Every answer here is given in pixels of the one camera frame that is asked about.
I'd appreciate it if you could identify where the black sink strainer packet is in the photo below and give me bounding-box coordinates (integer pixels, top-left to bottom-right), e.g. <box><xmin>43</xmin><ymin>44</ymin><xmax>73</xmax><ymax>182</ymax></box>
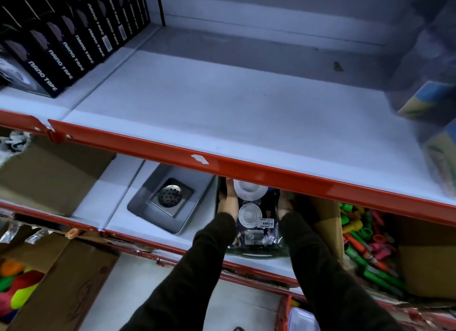
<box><xmin>215</xmin><ymin>177</ymin><xmax>295</xmax><ymax>260</ymax></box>

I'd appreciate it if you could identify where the clear packet of yellow-blue sponges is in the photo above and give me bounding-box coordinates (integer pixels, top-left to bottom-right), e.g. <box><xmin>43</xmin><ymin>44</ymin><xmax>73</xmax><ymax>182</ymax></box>
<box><xmin>387</xmin><ymin>28</ymin><xmax>456</xmax><ymax>125</ymax></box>
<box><xmin>422</xmin><ymin>123</ymin><xmax>456</xmax><ymax>200</ymax></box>

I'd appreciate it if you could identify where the flat brown cardboard box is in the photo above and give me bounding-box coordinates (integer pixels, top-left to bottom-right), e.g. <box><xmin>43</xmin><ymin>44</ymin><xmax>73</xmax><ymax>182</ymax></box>
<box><xmin>0</xmin><ymin>134</ymin><xmax>117</xmax><ymax>217</ymax></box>

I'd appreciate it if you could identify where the white lower shelf red edge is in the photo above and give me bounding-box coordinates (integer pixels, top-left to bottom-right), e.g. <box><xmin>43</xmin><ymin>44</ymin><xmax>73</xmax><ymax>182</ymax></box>
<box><xmin>0</xmin><ymin>153</ymin><xmax>303</xmax><ymax>286</ymax></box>

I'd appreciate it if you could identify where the white metal shelf red edge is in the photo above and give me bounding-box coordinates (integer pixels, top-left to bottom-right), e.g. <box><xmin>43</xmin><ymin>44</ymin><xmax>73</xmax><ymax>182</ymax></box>
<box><xmin>0</xmin><ymin>24</ymin><xmax>456</xmax><ymax>229</ymax></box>

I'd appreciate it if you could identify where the person's right hand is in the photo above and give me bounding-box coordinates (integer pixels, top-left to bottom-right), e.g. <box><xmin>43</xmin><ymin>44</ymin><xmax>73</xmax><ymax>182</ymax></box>
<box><xmin>277</xmin><ymin>195</ymin><xmax>295</xmax><ymax>221</ymax></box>

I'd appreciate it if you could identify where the clear plastic container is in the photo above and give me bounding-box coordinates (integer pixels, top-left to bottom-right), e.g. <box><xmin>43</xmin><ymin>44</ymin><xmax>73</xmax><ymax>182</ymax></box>
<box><xmin>287</xmin><ymin>307</ymin><xmax>321</xmax><ymax>331</ymax></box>

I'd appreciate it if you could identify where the small clear plastic packet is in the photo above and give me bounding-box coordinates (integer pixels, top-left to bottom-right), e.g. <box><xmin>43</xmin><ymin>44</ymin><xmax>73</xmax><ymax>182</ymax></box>
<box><xmin>0</xmin><ymin>222</ymin><xmax>20</xmax><ymax>244</ymax></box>
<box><xmin>24</xmin><ymin>227</ymin><xmax>50</xmax><ymax>245</ymax></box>

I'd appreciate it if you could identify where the large brown cardboard box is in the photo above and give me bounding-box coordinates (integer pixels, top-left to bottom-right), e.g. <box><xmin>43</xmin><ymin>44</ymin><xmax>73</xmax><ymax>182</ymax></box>
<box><xmin>0</xmin><ymin>230</ymin><xmax>120</xmax><ymax>331</ymax></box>

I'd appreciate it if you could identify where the person's left hand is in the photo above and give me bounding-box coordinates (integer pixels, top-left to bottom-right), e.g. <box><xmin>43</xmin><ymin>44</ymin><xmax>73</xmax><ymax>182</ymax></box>
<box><xmin>217</xmin><ymin>178</ymin><xmax>239</xmax><ymax>217</ymax></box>

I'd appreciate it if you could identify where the person's left forearm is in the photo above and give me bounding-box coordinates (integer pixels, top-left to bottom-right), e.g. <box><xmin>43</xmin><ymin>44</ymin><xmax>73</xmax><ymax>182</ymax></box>
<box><xmin>120</xmin><ymin>212</ymin><xmax>237</xmax><ymax>331</ymax></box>

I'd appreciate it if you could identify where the black shelf divider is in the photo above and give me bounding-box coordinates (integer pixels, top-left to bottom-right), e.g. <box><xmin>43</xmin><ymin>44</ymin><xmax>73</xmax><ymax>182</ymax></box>
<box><xmin>154</xmin><ymin>0</ymin><xmax>166</xmax><ymax>27</ymax></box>

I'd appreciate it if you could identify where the person's right forearm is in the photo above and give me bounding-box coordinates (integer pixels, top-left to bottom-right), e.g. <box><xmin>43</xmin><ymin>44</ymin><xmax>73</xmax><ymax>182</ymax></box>
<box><xmin>279</xmin><ymin>211</ymin><xmax>405</xmax><ymax>331</ymax></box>

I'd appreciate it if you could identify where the open cardboard box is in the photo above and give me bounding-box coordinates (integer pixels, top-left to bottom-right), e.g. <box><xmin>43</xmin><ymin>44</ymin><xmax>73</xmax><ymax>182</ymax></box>
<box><xmin>309</xmin><ymin>197</ymin><xmax>456</xmax><ymax>301</ymax></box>

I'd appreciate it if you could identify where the pile of neon fluffy toys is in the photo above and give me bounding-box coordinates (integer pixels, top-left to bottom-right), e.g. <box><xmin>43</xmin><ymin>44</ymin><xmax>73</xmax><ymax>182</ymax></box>
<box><xmin>0</xmin><ymin>258</ymin><xmax>45</xmax><ymax>325</ymax></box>

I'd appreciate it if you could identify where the row of black tape boxes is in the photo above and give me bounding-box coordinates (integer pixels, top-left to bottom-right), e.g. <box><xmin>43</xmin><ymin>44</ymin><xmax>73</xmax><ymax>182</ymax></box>
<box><xmin>0</xmin><ymin>0</ymin><xmax>151</xmax><ymax>99</ymax></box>

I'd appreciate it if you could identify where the square steel floor drain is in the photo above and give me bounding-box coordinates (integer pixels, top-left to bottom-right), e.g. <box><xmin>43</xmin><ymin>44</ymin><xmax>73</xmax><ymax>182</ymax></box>
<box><xmin>149</xmin><ymin>178</ymin><xmax>195</xmax><ymax>218</ymax></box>

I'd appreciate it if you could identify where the pile of colourful plastic tubes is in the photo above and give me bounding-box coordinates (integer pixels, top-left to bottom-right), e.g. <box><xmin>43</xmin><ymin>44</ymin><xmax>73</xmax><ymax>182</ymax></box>
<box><xmin>338</xmin><ymin>202</ymin><xmax>407</xmax><ymax>298</ymax></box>

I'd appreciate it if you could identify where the grey rectangular metal tray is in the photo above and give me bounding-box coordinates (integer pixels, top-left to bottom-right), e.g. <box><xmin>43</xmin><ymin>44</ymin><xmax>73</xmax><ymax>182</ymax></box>
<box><xmin>127</xmin><ymin>163</ymin><xmax>214</xmax><ymax>235</ymax></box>

